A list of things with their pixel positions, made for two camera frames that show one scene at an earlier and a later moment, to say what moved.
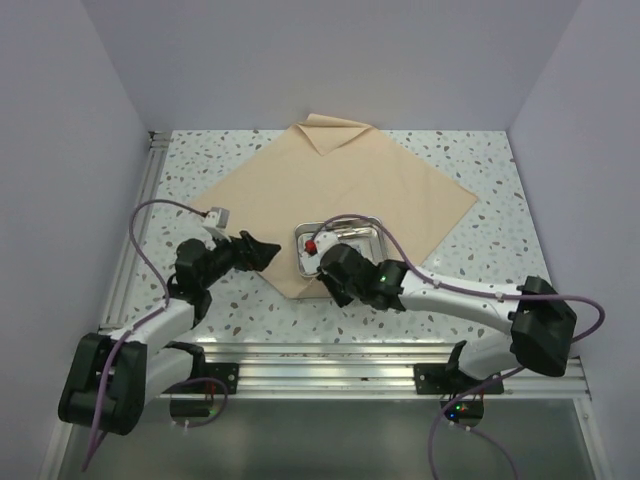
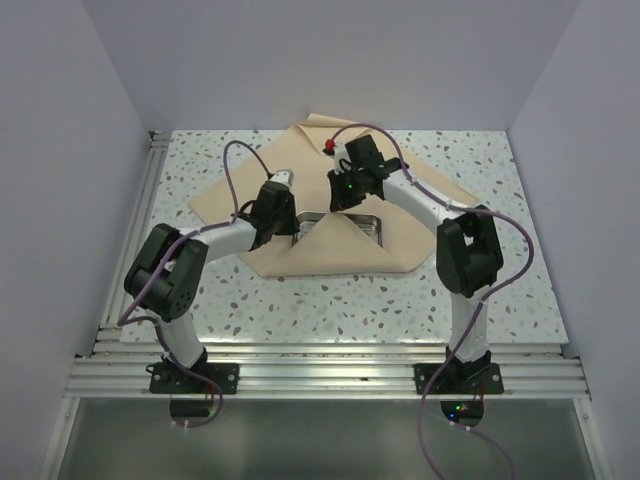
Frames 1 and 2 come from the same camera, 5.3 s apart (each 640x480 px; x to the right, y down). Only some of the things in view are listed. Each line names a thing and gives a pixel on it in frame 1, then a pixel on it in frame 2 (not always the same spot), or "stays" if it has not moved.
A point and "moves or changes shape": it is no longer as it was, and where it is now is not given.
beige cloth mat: (327, 169) moves or changes shape
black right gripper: (327, 281) -> (339, 197)
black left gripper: (248, 253) -> (292, 225)
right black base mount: (447, 379) stays
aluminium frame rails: (318, 369) stays
